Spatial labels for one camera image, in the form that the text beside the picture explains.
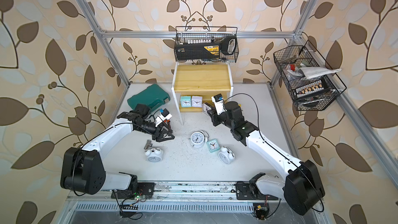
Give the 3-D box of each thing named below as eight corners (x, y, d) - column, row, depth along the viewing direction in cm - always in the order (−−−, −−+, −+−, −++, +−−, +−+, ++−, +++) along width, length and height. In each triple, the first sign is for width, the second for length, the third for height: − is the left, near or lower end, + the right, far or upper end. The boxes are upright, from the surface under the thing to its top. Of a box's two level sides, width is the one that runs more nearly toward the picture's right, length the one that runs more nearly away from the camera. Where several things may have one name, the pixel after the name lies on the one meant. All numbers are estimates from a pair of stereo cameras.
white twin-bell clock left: (148, 162, 85) (143, 157, 78) (150, 154, 88) (145, 148, 81) (162, 162, 85) (158, 157, 78) (164, 154, 88) (160, 148, 81)
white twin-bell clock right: (217, 157, 86) (218, 151, 79) (222, 150, 89) (224, 144, 81) (228, 167, 83) (230, 161, 76) (233, 160, 85) (236, 154, 78)
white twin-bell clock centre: (187, 140, 93) (187, 137, 90) (200, 129, 98) (200, 126, 95) (198, 150, 89) (198, 147, 86) (210, 138, 94) (210, 135, 91)
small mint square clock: (210, 153, 88) (210, 152, 86) (205, 142, 92) (205, 141, 90) (220, 149, 89) (221, 148, 88) (215, 138, 93) (215, 137, 92)
